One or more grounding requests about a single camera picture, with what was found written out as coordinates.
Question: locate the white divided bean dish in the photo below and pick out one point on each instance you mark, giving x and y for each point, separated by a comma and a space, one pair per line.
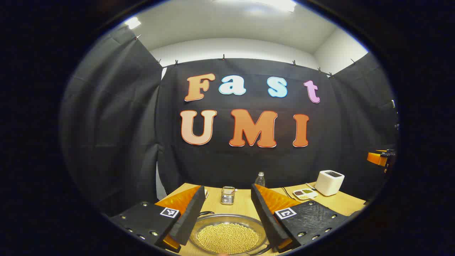
305, 194

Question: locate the white toaster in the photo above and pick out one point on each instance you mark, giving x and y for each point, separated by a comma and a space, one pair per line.
328, 183

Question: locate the clear plastic water bottle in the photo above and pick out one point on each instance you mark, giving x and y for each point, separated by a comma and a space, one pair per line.
260, 180

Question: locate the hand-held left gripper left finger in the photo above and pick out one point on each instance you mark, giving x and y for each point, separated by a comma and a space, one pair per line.
190, 217

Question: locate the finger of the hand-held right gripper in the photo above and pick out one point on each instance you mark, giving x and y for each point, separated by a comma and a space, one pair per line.
375, 158

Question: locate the ceiling light panel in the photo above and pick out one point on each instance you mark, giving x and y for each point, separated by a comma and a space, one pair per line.
270, 4
132, 23

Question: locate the stainless steel pot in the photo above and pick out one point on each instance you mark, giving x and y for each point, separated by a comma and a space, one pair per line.
227, 218

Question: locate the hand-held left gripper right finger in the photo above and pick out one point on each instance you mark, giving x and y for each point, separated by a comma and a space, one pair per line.
265, 217

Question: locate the pile of soybeans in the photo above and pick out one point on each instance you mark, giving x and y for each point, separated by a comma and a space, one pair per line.
227, 238

